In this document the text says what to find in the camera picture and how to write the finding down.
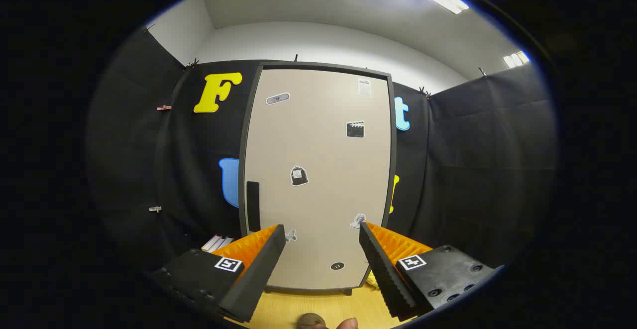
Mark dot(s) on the black backdrop cloth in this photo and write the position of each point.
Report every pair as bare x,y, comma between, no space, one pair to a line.
149,160

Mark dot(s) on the yellow pineapple plush toy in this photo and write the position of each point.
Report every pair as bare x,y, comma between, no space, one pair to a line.
371,280

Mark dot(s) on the beige shoe cabinet door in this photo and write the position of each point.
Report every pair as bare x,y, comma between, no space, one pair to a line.
318,145

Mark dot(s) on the small ceiling light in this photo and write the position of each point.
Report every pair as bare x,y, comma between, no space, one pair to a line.
515,59

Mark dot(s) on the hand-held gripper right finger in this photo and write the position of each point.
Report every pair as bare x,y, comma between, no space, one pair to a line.
383,269

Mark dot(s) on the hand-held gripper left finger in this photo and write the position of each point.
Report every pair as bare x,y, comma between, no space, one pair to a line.
259,274

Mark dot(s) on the white cover book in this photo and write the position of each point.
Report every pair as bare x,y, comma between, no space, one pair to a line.
211,243

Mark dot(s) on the dark grey shoe cabinet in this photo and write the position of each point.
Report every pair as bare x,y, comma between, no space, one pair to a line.
242,204

